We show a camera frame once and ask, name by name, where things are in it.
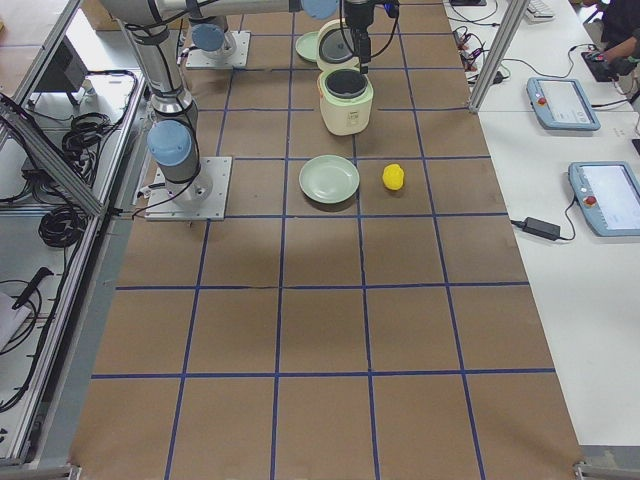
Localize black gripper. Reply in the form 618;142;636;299
344;0;376;74

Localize cream rice cooker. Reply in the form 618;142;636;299
316;19;374;136

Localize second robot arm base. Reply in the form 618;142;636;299
189;16;236;59

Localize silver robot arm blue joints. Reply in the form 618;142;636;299
102;1;338;192

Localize black controller box red button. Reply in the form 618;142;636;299
581;50;619;82

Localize person hand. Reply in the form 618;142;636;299
602;43;626;63

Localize green plate far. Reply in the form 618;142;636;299
295;31;319;63

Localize green plate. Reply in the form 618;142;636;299
299;155;360;204
295;31;319;63

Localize yellow toy fruit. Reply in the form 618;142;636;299
382;163;405;191

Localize green plate centre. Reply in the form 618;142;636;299
299;155;360;204

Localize blue teach pendant upper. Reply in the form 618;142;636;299
526;77;601;132

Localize blue teach pendant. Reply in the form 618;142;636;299
526;77;601;132
568;161;639;237

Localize black power adapter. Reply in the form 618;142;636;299
522;217;561;241

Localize blue teach pendant lower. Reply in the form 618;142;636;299
568;161;639;237

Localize brown paper table mat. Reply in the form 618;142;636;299
70;1;580;479

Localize aluminium frame post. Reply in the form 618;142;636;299
468;0;529;113

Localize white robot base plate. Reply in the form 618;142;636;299
144;156;233;221

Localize black cable bundle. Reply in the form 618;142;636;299
38;205;85;249

